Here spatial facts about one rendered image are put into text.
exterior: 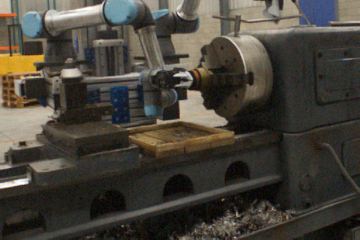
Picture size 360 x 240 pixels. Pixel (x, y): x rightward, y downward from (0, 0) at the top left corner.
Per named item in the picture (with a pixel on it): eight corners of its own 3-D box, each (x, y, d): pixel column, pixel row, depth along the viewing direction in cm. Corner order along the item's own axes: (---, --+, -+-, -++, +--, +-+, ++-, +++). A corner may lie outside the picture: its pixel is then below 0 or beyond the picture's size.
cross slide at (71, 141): (84, 127, 173) (83, 115, 173) (131, 145, 138) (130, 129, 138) (37, 134, 163) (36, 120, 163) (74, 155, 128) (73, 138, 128)
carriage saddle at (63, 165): (90, 142, 175) (88, 126, 174) (143, 166, 137) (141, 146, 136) (3, 155, 157) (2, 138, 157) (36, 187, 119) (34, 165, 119)
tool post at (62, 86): (82, 105, 160) (80, 76, 160) (89, 107, 154) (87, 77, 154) (60, 108, 156) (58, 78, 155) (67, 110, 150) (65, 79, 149)
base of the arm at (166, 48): (141, 55, 245) (140, 36, 244) (169, 53, 252) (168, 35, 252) (151, 55, 232) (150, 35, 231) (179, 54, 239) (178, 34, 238)
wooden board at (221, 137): (183, 129, 191) (182, 120, 191) (235, 143, 162) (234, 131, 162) (112, 141, 174) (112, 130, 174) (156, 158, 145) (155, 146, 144)
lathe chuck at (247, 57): (214, 99, 201) (222, 27, 193) (260, 127, 177) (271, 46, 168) (197, 101, 196) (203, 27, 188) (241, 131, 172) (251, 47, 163)
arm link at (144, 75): (155, 87, 199) (154, 67, 198) (166, 89, 190) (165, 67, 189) (138, 89, 195) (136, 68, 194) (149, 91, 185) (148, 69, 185)
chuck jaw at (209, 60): (222, 72, 184) (213, 46, 189) (228, 66, 181) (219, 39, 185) (198, 74, 178) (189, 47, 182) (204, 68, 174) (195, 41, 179)
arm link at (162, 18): (144, 36, 244) (143, 10, 243) (169, 35, 250) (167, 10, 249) (152, 35, 233) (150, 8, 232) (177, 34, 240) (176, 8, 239)
